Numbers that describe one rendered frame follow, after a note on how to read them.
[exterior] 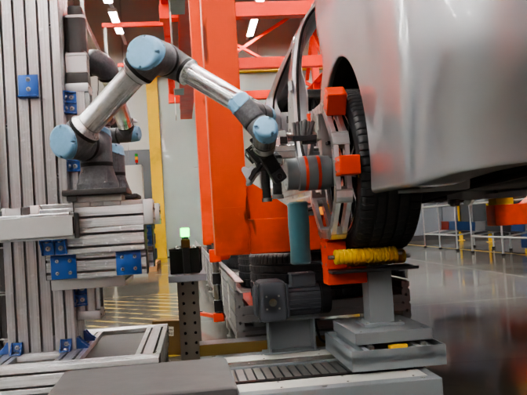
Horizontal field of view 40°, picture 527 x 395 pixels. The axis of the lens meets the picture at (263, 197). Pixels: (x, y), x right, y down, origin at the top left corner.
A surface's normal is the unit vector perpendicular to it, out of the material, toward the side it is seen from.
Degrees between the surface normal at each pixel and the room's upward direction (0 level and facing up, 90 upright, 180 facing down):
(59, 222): 90
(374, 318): 90
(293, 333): 90
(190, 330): 90
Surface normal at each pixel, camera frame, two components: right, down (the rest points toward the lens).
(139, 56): -0.28, -0.09
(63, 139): -0.46, 0.08
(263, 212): 0.11, -0.04
